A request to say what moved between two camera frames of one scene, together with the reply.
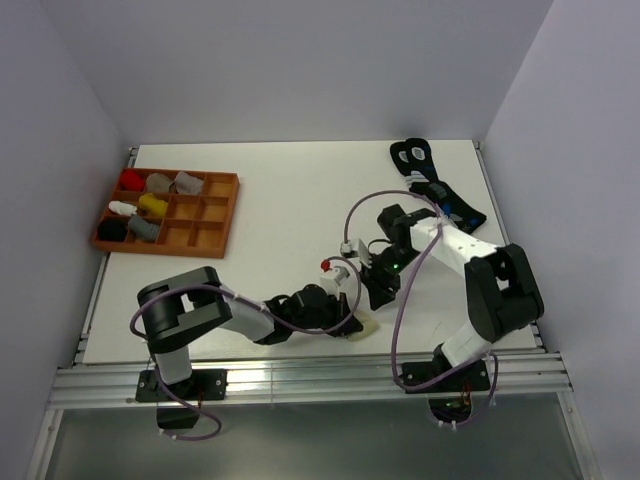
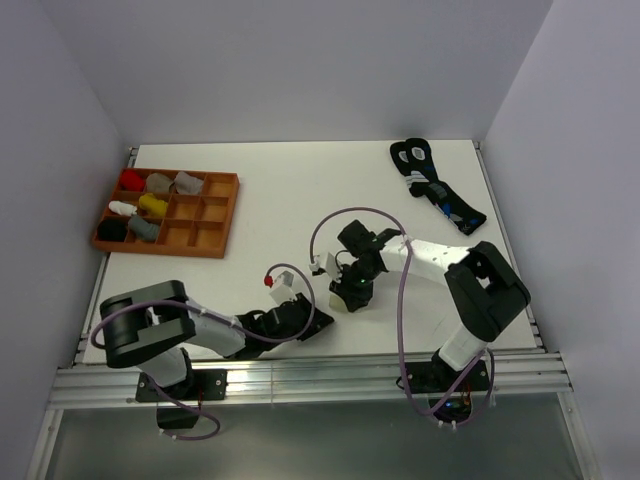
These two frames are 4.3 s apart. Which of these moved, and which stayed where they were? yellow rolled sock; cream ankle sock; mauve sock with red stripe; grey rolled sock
Moved: cream ankle sock
Stayed: grey rolled sock; yellow rolled sock; mauve sock with red stripe
